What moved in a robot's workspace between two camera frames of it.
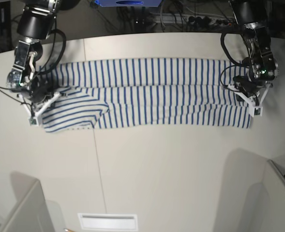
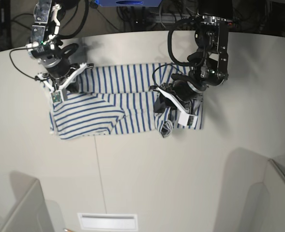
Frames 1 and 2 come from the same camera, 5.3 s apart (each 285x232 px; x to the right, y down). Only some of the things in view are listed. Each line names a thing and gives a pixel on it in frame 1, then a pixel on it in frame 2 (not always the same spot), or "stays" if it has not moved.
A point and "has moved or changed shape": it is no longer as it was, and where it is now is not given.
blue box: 128,3 stays
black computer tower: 5,35 stays
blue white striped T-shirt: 145,94 has moved or changed shape
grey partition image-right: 254,196 stays
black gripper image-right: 246,84 -> 183,88
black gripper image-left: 42,85 -> 57,65
